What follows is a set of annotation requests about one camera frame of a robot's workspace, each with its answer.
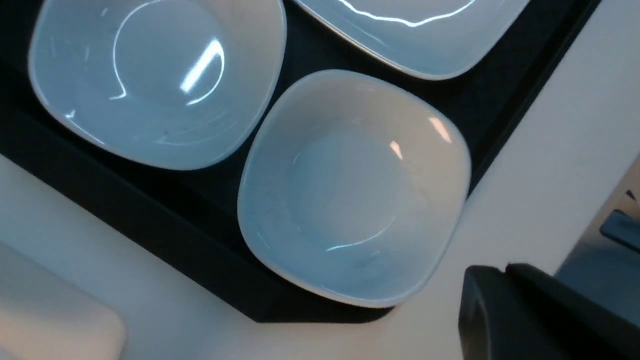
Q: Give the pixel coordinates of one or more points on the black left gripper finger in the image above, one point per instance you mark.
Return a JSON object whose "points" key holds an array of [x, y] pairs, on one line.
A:
{"points": [[523, 313]]}

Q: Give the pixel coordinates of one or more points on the white square bowl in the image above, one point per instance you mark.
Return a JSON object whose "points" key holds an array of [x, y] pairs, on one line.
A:
{"points": [[353, 189], [174, 84]]}

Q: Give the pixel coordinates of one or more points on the large white square plate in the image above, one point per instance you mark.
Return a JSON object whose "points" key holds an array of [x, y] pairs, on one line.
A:
{"points": [[432, 40]]}

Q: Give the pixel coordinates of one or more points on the black serving tray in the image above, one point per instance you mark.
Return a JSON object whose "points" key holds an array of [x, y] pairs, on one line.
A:
{"points": [[188, 219]]}

